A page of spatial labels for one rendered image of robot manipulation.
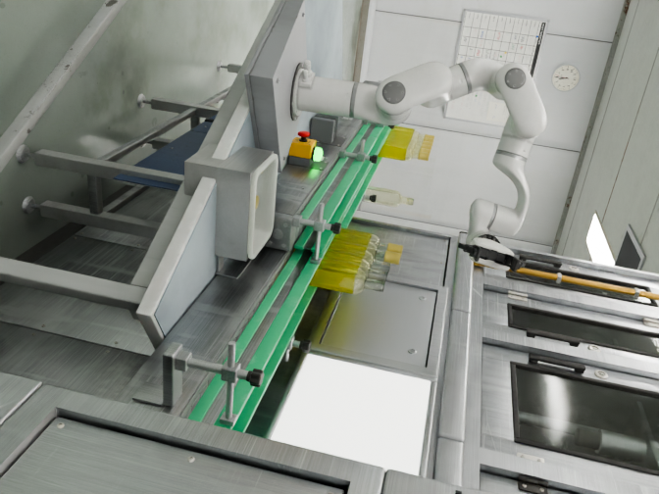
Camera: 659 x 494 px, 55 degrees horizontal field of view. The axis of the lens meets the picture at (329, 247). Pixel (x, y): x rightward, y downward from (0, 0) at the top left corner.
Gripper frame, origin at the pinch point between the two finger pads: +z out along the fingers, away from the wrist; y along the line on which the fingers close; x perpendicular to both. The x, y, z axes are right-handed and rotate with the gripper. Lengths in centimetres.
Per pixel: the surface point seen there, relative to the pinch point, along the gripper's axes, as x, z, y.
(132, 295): -24, 27, 74
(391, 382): -35.0, 4.0, 15.2
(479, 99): 88, -600, -62
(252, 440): -22, 73, 40
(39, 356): -52, 10, 98
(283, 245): -14, -13, 51
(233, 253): -15, 5, 60
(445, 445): -38.7, 21.0, 2.5
